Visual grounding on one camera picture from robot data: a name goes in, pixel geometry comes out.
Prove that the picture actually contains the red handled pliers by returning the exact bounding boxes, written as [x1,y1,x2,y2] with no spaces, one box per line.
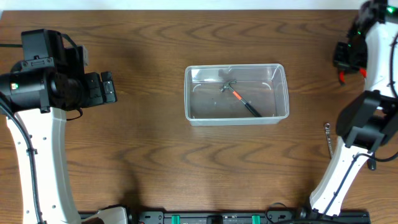
[338,68,367,86]

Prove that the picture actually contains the clear plastic storage container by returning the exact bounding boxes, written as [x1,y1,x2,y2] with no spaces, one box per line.
[184,63,289,126]

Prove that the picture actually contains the claw hammer orange black handle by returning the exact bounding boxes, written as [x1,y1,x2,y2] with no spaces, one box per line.
[220,80,262,118]

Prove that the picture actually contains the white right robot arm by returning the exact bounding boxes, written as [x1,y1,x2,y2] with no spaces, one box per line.
[298,0,397,221]

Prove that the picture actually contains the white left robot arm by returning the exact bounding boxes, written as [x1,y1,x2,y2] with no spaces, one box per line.
[1,29,132,223]

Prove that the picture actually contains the silver wrench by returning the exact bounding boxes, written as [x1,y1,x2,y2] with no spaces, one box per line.
[323,123,333,158]

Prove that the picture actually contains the black yellow screwdriver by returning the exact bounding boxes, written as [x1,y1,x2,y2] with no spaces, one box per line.
[367,159,376,171]

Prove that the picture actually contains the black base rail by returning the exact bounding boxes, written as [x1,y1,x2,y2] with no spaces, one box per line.
[79,210,371,224]

